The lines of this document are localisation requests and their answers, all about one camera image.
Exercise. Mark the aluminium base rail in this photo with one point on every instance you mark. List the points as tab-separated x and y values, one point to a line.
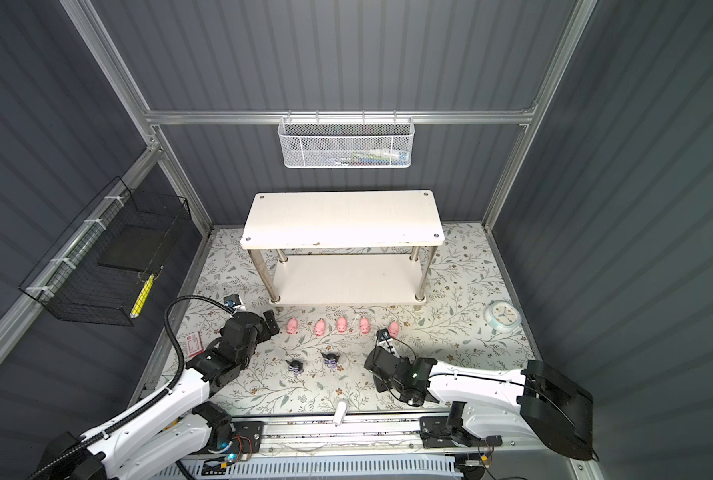
369	446

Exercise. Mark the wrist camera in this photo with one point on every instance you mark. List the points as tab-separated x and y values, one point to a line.
385	340
233	302

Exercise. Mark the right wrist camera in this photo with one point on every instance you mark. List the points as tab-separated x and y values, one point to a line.
385	340

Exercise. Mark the black purple figurine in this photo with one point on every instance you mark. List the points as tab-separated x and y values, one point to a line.
295	366
331	360

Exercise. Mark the pink pig toy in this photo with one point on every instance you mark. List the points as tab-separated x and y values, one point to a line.
365	326
320	328
292	326
394	329
342	325

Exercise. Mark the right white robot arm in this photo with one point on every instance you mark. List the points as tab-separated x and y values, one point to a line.
537	401

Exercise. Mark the tubes in white basket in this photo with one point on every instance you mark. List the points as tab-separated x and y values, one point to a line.
374	157

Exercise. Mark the white two-tier shelf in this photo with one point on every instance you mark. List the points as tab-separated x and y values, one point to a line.
343	248

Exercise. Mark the black wire wall basket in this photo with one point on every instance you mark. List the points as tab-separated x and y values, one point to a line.
97	275

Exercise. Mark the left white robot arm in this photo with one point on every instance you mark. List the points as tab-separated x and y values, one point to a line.
170	424

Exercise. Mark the yellow marker in basket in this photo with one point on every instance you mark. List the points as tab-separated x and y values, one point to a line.
142	297

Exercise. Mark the red white card pack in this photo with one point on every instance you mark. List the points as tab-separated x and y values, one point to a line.
194	344

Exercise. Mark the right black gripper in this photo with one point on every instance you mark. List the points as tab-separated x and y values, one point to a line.
380	385

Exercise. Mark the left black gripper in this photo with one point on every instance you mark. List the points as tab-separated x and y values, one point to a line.
264	333

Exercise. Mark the white round clock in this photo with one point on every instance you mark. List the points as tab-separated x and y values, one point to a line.
503	316

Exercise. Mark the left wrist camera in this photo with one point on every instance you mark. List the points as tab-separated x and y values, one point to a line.
233	302

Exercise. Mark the white wire wall basket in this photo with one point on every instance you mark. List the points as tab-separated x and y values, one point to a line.
309	145

